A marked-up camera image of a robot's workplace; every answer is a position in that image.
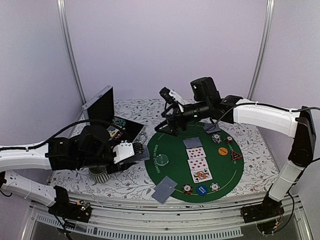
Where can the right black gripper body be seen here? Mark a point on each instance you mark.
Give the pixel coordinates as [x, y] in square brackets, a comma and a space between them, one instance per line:
[178, 114]

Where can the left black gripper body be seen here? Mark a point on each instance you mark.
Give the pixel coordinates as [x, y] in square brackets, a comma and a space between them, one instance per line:
[111, 170]

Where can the face-down card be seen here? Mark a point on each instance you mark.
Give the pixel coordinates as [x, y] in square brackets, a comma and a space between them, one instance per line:
[209, 128]
[194, 142]

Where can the clear acrylic dealer button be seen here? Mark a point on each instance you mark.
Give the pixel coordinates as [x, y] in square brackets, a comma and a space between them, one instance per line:
[162, 160]

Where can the blue playing card deck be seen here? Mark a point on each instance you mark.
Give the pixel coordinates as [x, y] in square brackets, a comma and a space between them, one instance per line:
[145, 156]

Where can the face-up diamonds card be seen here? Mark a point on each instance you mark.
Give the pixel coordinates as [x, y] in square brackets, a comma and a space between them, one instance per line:
[197, 163]
[195, 153]

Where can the dealt blue playing card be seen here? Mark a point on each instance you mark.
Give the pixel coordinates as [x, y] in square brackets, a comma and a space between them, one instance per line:
[166, 181]

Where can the orange big blind button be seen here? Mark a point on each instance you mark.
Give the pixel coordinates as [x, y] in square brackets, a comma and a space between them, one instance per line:
[223, 151]

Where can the red chip stack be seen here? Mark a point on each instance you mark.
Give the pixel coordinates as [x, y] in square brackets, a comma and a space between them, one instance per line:
[229, 139]
[187, 189]

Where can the face-up queen card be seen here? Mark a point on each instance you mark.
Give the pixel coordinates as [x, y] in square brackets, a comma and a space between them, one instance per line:
[201, 175]

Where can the red black triangle button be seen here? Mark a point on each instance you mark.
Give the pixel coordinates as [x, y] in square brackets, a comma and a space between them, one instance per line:
[235, 156]

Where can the blue small blind button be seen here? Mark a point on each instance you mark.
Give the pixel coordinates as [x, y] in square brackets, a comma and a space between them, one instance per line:
[202, 190]

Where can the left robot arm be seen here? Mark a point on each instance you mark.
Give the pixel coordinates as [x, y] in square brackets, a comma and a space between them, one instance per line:
[93, 147]

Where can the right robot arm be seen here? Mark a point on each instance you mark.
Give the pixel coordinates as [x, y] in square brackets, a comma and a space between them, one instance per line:
[295, 123]

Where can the striped ceramic mug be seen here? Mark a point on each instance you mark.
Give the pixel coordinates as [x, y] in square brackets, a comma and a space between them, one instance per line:
[98, 174]

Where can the card deck in case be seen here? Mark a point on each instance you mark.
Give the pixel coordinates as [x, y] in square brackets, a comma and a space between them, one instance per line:
[112, 131]

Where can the poker chips back row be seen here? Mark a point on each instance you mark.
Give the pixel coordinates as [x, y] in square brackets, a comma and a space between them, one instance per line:
[119, 121]

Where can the round green poker mat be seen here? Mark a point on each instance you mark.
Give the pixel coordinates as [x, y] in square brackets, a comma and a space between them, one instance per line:
[224, 171]

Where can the aluminium poker chip case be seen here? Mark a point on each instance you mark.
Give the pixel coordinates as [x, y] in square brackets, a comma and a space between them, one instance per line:
[101, 107]

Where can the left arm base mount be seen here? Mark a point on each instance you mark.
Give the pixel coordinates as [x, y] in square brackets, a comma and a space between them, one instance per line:
[80, 211]

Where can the right aluminium frame post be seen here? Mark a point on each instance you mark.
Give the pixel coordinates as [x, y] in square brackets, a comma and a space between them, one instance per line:
[267, 24]

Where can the aluminium frame post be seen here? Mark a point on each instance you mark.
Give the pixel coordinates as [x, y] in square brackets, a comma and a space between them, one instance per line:
[62, 13]
[267, 24]

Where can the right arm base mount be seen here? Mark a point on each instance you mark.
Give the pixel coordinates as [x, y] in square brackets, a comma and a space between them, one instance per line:
[269, 208]

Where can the left aluminium frame post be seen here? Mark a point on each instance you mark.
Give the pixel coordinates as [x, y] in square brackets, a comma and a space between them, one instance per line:
[62, 13]

